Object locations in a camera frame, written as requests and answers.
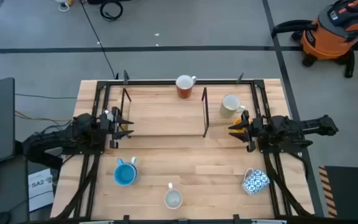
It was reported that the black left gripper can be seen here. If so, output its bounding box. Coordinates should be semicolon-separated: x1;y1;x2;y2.
99;106;135;149

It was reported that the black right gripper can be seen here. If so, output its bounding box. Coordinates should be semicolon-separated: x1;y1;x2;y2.
227;110;264;153

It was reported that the plain yellow mug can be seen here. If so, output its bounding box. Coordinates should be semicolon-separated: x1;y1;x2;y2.
232;118;246;134

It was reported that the pale green mug white handle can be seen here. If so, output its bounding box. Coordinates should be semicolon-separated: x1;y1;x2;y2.
219;94;247;119

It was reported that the teal mug white handle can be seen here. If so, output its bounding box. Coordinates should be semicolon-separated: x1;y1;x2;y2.
114;156;139;187

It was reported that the white mug blue pattern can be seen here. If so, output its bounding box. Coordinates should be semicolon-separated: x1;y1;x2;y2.
242;167;271;196

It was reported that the white mug yellow pattern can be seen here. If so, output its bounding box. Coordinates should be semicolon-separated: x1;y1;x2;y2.
163;182;184;210

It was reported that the white printed paper sheet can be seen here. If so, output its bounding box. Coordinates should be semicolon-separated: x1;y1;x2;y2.
27;167;56;213

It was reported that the black hazard striped mat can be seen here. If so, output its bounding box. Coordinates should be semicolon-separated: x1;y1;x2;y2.
318;165;358;219

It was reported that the orange shop vacuum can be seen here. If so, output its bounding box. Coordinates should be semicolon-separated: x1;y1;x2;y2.
290;0;358;78

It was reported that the black computer mouse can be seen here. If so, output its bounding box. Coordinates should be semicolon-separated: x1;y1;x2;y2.
0;210;12;224

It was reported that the black aluminium rig frame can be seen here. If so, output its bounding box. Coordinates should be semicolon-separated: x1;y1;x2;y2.
53;70;316;224

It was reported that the red mug white handle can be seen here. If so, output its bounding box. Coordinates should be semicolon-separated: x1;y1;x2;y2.
175;74;197;100

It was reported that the long black floor cable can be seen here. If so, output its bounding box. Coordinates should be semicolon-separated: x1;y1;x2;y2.
79;0;118;79

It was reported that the thin black floor cable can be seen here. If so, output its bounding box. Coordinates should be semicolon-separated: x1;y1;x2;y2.
14;93;78;101

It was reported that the yellow floor cable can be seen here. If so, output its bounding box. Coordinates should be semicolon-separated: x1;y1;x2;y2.
14;110;73;123

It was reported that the coiled black cable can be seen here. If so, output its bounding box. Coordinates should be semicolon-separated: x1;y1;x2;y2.
99;0;124;22

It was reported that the black vacuum hose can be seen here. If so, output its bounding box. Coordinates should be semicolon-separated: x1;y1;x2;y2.
271;19;318;39

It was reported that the white floor cable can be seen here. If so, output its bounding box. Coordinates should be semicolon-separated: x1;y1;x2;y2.
55;0;71;12

